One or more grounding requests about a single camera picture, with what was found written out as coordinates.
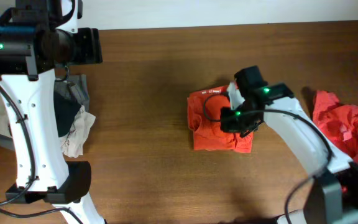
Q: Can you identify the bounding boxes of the orange soccer t-shirt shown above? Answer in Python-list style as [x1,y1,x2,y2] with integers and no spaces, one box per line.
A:
[187,85,253,154]

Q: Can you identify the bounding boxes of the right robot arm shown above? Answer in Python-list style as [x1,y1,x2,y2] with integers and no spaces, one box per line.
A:
[219,66,358,224]

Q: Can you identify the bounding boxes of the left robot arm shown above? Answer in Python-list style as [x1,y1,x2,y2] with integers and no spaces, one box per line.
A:
[0,0,104,223]

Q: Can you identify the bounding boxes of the grey folded garment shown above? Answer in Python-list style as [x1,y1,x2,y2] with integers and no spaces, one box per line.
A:
[0,73,91,152]

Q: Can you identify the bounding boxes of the red t-shirt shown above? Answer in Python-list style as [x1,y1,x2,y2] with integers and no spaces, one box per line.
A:
[313,90,358,163]

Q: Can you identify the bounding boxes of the beige folded garment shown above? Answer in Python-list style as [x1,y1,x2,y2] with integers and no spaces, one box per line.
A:
[0,96,96,158]

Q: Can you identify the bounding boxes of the right black cable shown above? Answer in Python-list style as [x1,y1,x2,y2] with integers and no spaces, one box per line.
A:
[202,92,334,224]

